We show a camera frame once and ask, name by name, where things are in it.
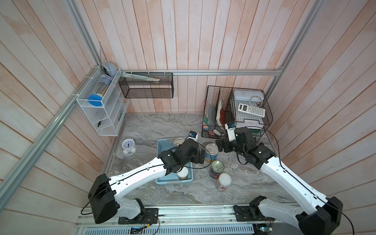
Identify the red label tin can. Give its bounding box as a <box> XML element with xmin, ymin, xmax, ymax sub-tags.
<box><xmin>209</xmin><ymin>161</ymin><xmax>225</xmax><ymax>179</ymax></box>

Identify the small blue tin can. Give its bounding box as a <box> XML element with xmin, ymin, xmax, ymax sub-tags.
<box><xmin>204</xmin><ymin>143</ymin><xmax>219</xmax><ymax>163</ymax></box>

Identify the black mesh wall basket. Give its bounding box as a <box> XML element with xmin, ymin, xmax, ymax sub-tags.
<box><xmin>118</xmin><ymin>72</ymin><xmax>174</xmax><ymax>99</ymax></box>

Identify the black wire desk organizer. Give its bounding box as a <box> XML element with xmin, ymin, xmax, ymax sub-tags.
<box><xmin>202</xmin><ymin>85</ymin><xmax>273</xmax><ymax>141</ymax></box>

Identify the white box on top shelf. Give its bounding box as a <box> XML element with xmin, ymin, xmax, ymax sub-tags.
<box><xmin>234</xmin><ymin>90</ymin><xmax>264</xmax><ymax>102</ymax></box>

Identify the white calculator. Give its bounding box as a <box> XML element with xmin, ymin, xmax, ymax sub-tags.
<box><xmin>238</xmin><ymin>103</ymin><xmax>265</xmax><ymax>118</ymax></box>

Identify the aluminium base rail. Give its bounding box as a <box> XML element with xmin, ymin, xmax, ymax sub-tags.
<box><xmin>73</xmin><ymin>204</ymin><xmax>302</xmax><ymax>235</ymax></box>

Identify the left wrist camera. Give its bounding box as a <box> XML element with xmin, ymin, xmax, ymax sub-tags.
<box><xmin>188</xmin><ymin>131</ymin><xmax>198</xmax><ymax>142</ymax></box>

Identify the blue lid clear tube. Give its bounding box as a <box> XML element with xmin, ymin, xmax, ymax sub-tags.
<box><xmin>88</xmin><ymin>74</ymin><xmax>112</xmax><ymax>107</ymax></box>

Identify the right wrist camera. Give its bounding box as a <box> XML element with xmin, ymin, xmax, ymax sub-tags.
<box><xmin>225</xmin><ymin>121</ymin><xmax>236</xmax><ymax>142</ymax></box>

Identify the white wire wall shelf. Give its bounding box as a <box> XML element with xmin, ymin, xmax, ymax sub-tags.
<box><xmin>76</xmin><ymin>68</ymin><xmax>130</xmax><ymax>137</ymax></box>

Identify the light blue plastic basket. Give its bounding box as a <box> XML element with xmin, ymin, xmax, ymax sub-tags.
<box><xmin>155</xmin><ymin>138</ymin><xmax>194</xmax><ymax>186</ymax></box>

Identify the white lid pink bottle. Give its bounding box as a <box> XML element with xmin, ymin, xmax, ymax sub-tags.
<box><xmin>215</xmin><ymin>173</ymin><xmax>232</xmax><ymax>192</ymax></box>

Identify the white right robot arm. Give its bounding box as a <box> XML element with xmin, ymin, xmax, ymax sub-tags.
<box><xmin>216</xmin><ymin>123</ymin><xmax>343</xmax><ymax>235</ymax></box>

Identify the blue label tin can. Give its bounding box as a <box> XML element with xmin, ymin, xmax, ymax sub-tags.
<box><xmin>173</xmin><ymin>138</ymin><xmax>185</xmax><ymax>147</ymax></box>

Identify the white lid yellow jar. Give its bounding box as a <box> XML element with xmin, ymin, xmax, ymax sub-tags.
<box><xmin>177</xmin><ymin>167</ymin><xmax>189</xmax><ymax>181</ymax></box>

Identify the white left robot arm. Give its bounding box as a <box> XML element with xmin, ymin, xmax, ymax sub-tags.
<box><xmin>88</xmin><ymin>139</ymin><xmax>205</xmax><ymax>224</ymax></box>

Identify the white alarm clock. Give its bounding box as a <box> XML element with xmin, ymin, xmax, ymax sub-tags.
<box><xmin>121</xmin><ymin>139</ymin><xmax>136</xmax><ymax>156</ymax></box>

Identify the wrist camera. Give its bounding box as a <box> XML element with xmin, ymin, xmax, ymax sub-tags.
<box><xmin>225</xmin><ymin>121</ymin><xmax>236</xmax><ymax>142</ymax></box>
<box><xmin>188</xmin><ymin>131</ymin><xmax>198</xmax><ymax>142</ymax></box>

